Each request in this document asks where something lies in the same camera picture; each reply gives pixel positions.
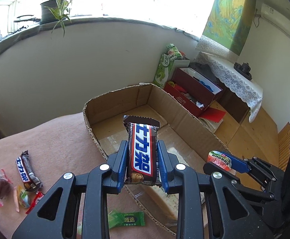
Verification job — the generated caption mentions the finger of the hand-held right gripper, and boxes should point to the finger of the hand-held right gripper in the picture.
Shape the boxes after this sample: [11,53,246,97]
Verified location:
[203,162,272,205]
[221,151,283,190]

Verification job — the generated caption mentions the wooden cabinet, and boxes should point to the wooden cabinet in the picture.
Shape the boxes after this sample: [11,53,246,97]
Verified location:
[217,82,251,123]

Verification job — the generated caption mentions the stack of papers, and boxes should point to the stack of papers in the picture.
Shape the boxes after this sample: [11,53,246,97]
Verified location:
[200,117,222,132]

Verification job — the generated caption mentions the landscape wall scroll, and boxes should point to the landscape wall scroll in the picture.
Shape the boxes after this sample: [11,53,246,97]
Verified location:
[196,0,257,56]

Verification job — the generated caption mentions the brown chocolate bar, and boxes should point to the brown chocolate bar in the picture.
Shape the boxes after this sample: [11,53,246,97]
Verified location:
[123,115,161,187]
[15,151,43,192]

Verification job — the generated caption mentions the green carton box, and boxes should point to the green carton box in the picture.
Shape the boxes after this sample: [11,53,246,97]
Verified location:
[153,53,176,89]

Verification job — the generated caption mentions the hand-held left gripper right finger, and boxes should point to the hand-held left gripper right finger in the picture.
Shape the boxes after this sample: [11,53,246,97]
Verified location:
[157,140,275,239]

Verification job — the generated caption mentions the black cable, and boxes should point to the black cable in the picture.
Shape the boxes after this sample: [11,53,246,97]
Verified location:
[13,14,39,23]

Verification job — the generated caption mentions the yellow green candy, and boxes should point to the yellow green candy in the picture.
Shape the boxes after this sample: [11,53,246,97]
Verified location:
[14,185,31,213]

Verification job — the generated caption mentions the dark cloth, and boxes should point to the dark cloth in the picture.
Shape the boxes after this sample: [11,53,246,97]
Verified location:
[192,62,217,80]

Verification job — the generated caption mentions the red paper sheet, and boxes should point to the red paper sheet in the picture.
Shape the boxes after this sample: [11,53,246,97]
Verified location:
[200,107,226,123]

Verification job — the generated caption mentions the red green snack packet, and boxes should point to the red green snack packet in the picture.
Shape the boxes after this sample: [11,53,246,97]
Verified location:
[208,150,232,171]

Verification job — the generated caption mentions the potted green plant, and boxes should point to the potted green plant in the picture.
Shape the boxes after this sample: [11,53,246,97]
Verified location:
[29,0,73,39]

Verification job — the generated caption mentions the maroon gift box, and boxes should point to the maroon gift box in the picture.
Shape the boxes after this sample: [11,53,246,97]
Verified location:
[173,67,224,105]

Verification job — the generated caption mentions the red open box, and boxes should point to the red open box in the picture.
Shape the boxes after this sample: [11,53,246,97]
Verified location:
[163,82,211,117]

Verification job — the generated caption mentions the cardboard box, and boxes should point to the cardboard box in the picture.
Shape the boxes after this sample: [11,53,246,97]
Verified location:
[83,83,236,236]

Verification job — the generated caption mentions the green patterned snack bag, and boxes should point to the green patterned snack bag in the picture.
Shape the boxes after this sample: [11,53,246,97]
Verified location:
[165,43,184,58]

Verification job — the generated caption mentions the dark plum candy clear wrapper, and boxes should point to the dark plum candy clear wrapper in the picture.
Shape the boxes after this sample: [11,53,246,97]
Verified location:
[0,169,13,207]

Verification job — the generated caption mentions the white air conditioner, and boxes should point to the white air conditioner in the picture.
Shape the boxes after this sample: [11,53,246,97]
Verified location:
[256,4,290,46]

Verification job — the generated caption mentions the green printed snack packet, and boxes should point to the green printed snack packet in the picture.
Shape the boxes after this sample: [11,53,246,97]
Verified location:
[107,210,145,229]

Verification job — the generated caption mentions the red candy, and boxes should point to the red candy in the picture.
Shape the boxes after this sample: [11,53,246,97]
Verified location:
[25,190,44,215]

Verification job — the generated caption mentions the dark tea set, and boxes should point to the dark tea set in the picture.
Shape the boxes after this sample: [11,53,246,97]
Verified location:
[234,62,252,80]

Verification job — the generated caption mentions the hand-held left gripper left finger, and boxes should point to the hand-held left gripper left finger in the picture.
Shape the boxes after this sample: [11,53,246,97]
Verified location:
[12,141,129,239]

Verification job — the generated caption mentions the lace covered side table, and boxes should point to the lace covered side table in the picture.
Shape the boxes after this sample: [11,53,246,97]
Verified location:
[196,51,263,123]

